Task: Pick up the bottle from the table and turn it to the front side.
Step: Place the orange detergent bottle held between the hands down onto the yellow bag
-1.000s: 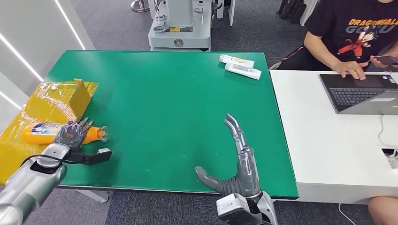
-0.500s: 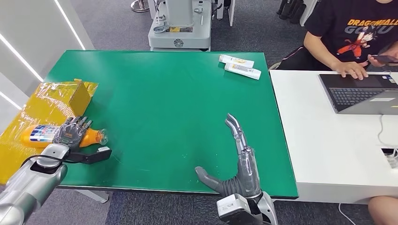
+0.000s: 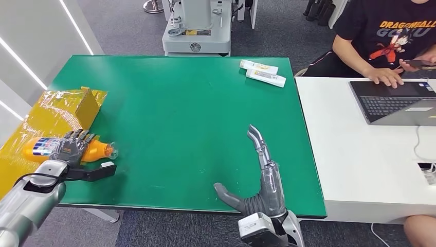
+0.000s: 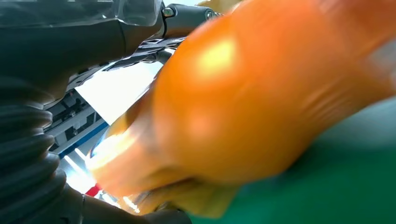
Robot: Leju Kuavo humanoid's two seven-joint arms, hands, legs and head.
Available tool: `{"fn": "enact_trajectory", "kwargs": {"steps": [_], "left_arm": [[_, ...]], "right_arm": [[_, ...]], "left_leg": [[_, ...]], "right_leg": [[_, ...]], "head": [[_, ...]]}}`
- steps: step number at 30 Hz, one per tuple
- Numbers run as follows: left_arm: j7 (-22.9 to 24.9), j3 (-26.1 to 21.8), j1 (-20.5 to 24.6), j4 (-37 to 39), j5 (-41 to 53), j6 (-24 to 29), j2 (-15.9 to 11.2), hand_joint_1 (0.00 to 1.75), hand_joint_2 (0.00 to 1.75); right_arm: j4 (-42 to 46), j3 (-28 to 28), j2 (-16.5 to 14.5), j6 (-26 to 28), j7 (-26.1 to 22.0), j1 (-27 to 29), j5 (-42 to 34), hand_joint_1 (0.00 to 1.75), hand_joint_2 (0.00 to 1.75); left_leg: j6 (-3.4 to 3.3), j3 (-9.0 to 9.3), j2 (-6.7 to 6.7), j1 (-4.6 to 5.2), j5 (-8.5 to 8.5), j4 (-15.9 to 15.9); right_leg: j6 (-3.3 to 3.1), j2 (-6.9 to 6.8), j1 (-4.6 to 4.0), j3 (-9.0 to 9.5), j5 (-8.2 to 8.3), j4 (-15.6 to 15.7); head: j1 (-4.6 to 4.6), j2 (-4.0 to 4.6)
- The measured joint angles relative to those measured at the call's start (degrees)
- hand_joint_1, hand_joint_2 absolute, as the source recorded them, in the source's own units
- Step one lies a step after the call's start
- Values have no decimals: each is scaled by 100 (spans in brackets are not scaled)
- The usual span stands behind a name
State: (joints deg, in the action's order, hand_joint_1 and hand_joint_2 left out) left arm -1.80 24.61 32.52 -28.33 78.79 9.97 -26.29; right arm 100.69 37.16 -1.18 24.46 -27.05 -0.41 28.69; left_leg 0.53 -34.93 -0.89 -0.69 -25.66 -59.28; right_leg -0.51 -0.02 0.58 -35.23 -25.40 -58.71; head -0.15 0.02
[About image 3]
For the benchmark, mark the white furniture leg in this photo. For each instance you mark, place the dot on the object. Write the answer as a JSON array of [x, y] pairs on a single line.
[[338, 13]]

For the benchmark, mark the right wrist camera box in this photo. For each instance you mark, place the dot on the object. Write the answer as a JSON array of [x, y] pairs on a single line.
[[257, 230]]

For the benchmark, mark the person's left hand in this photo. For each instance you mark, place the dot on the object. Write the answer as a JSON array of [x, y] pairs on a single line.
[[429, 54]]

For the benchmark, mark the black and white desk device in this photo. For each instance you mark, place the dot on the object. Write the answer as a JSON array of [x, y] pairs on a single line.
[[427, 172]]

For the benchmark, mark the white tube with grey print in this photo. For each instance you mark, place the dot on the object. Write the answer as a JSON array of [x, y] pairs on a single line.
[[265, 78]]

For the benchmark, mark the black objects on floor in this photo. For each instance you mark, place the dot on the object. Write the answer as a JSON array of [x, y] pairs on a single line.
[[318, 10]]

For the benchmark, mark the white table leg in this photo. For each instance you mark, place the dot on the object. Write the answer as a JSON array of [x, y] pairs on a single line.
[[102, 215]]

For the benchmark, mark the white robot base machine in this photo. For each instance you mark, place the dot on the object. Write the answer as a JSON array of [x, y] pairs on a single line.
[[197, 41]]

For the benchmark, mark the yellow taped cardboard box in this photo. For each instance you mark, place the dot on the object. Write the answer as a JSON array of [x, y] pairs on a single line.
[[61, 109]]

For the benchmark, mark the white tube with yellow print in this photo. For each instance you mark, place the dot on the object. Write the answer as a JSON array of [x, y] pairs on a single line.
[[259, 66]]

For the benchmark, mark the dark grey laptop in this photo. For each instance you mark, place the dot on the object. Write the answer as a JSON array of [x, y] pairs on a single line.
[[391, 104]]

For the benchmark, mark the person's right hand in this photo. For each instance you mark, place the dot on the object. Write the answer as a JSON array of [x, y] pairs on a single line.
[[385, 76]]

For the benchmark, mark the orange detergent bottle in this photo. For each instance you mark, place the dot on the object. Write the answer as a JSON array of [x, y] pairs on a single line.
[[97, 150]]

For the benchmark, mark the dark smartphone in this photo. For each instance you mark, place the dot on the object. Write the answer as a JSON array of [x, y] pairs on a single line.
[[420, 64]]

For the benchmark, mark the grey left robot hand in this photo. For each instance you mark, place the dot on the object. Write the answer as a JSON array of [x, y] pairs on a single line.
[[71, 150]]

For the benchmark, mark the person's bare leg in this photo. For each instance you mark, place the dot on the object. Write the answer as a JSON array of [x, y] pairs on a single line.
[[422, 231]]

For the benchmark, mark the white furniture panel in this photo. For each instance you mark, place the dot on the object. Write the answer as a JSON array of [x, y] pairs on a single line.
[[252, 12]]

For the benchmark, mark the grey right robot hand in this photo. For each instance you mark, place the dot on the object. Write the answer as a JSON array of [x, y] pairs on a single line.
[[270, 194]]

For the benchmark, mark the person's right forearm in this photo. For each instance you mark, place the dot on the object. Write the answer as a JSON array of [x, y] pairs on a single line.
[[351, 59]]

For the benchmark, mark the chrome chair base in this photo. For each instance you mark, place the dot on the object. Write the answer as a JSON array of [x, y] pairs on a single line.
[[153, 6]]

